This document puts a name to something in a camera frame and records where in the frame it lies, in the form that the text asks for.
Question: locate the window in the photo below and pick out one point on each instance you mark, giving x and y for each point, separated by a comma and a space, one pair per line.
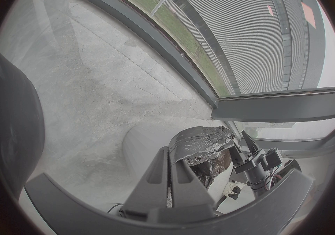
235, 45

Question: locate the crumpled black plastic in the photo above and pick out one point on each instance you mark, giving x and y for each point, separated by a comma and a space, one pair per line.
236, 192

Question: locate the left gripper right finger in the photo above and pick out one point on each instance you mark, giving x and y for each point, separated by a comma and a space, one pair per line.
188, 192

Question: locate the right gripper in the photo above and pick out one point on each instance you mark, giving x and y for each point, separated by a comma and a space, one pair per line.
256, 173

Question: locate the dark grey round chair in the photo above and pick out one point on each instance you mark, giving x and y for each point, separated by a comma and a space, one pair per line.
18, 124

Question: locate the crumpled white paper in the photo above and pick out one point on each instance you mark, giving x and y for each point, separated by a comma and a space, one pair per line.
229, 189

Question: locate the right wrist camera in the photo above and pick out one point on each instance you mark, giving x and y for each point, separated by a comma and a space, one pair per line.
273, 158

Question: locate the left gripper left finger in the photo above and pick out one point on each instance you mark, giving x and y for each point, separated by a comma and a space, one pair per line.
154, 189

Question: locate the black plastic bag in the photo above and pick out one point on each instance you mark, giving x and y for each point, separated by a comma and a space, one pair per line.
199, 139

